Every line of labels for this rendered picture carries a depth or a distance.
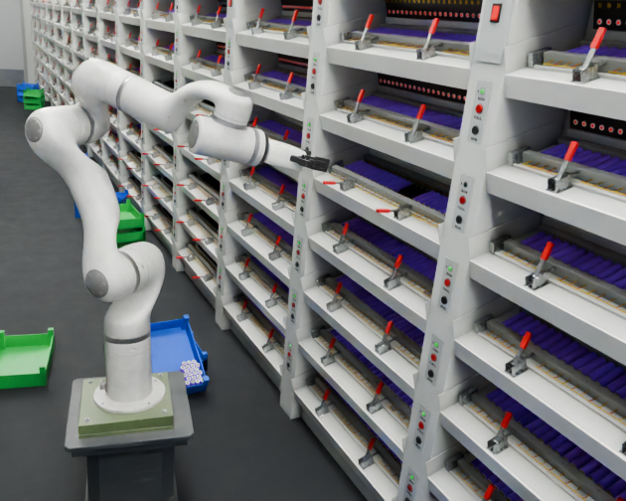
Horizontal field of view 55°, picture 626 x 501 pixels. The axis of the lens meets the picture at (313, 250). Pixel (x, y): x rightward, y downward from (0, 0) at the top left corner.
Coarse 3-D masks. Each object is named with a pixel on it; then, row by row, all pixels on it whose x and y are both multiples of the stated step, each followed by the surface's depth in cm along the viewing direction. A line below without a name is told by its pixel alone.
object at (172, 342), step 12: (156, 324) 235; (168, 324) 238; (180, 324) 241; (156, 336) 236; (168, 336) 238; (180, 336) 240; (192, 336) 235; (156, 348) 233; (168, 348) 234; (180, 348) 236; (192, 348) 237; (156, 360) 229; (168, 360) 231; (180, 360) 232; (156, 372) 226; (204, 372) 226; (204, 384) 223
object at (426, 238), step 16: (336, 160) 187; (352, 160) 189; (400, 160) 174; (320, 176) 185; (432, 176) 163; (320, 192) 184; (336, 192) 174; (352, 192) 170; (352, 208) 169; (368, 208) 160; (384, 208) 158; (384, 224) 156; (400, 224) 148; (416, 224) 147; (416, 240) 144; (432, 240) 139
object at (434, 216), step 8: (336, 168) 182; (344, 168) 181; (344, 176) 179; (352, 176) 174; (360, 176) 173; (360, 184) 172; (368, 184) 168; (376, 184) 166; (368, 192) 166; (376, 192) 165; (384, 192) 161; (392, 192) 160; (392, 200) 159; (400, 200) 155; (408, 200) 154; (416, 208) 150; (424, 208) 148; (424, 216) 148; (432, 216) 145; (440, 216) 143
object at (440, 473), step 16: (448, 448) 148; (464, 448) 151; (432, 464) 147; (448, 464) 147; (464, 464) 146; (480, 464) 147; (432, 480) 147; (448, 480) 146; (464, 480) 144; (480, 480) 142; (496, 480) 142; (448, 496) 142; (464, 496) 142; (480, 496) 140; (496, 496) 137; (512, 496) 137
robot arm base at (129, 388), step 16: (112, 352) 158; (128, 352) 158; (144, 352) 161; (112, 368) 160; (128, 368) 159; (144, 368) 162; (112, 384) 161; (128, 384) 161; (144, 384) 163; (160, 384) 172; (96, 400) 163; (112, 400) 163; (128, 400) 162; (144, 400) 164; (160, 400) 166
